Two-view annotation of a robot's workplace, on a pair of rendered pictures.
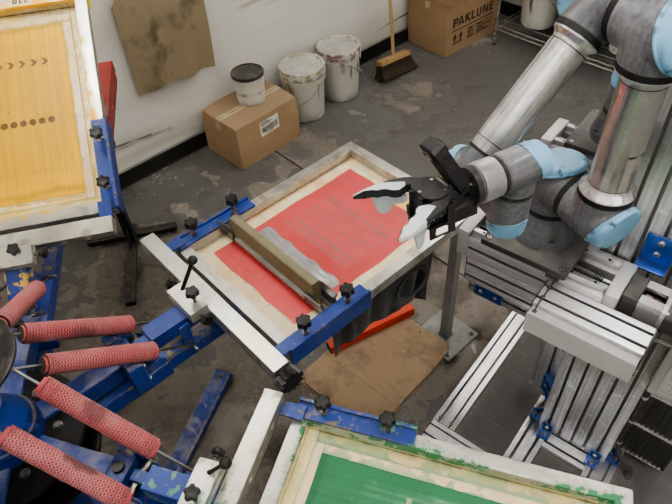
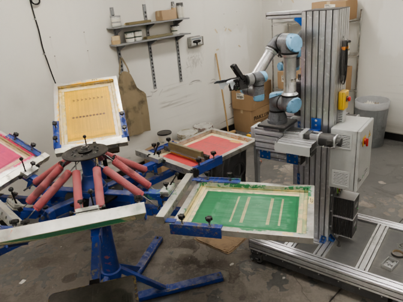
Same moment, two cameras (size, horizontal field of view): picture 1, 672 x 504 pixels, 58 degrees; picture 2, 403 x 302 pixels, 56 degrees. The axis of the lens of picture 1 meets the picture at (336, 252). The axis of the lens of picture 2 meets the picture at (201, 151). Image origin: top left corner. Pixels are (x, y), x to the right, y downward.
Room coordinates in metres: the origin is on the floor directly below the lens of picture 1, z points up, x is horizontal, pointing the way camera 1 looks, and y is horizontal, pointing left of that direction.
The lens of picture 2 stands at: (-1.57, 0.19, 2.17)
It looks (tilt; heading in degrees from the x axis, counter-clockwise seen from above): 22 degrees down; 357
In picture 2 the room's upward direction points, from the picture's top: 5 degrees counter-clockwise
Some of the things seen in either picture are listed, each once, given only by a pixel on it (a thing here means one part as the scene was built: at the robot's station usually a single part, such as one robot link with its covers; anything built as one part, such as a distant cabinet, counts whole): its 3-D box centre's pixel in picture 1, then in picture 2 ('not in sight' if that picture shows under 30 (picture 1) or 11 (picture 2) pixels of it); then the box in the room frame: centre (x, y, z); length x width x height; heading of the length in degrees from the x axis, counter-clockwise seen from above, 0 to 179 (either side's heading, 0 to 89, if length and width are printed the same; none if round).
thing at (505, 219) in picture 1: (503, 203); (256, 91); (0.87, -0.33, 1.56); 0.11 x 0.08 x 0.11; 24
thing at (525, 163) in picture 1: (518, 167); (258, 78); (0.86, -0.34, 1.65); 0.11 x 0.08 x 0.09; 114
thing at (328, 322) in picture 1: (327, 322); (207, 165); (1.07, 0.04, 0.98); 0.30 x 0.05 x 0.07; 129
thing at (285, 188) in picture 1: (325, 233); (204, 148); (1.44, 0.03, 0.97); 0.79 x 0.58 x 0.04; 129
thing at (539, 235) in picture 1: (545, 216); (277, 115); (1.09, -0.52, 1.31); 0.15 x 0.15 x 0.10
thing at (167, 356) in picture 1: (221, 324); (166, 174); (1.16, 0.37, 0.89); 1.24 x 0.06 x 0.06; 129
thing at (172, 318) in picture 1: (175, 322); (151, 166); (1.08, 0.46, 1.02); 0.17 x 0.06 x 0.05; 129
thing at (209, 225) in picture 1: (216, 228); (162, 150); (1.50, 0.39, 0.98); 0.30 x 0.05 x 0.07; 129
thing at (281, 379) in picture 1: (286, 375); (193, 172); (0.88, 0.15, 1.02); 0.07 x 0.06 x 0.07; 129
